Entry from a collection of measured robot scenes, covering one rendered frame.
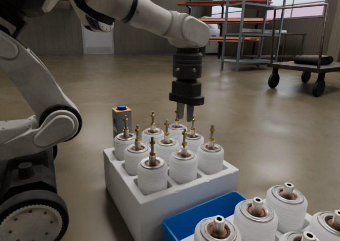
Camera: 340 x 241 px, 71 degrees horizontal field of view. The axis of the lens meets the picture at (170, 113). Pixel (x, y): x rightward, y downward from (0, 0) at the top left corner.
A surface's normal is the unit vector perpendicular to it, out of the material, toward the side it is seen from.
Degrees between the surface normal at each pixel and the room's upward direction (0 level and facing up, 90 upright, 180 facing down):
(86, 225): 0
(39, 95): 90
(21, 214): 90
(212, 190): 90
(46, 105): 90
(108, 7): 116
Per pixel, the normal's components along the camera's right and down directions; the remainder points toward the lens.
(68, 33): 0.47, 0.28
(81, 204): 0.02, -0.95
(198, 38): 0.65, 0.25
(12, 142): 0.08, 0.48
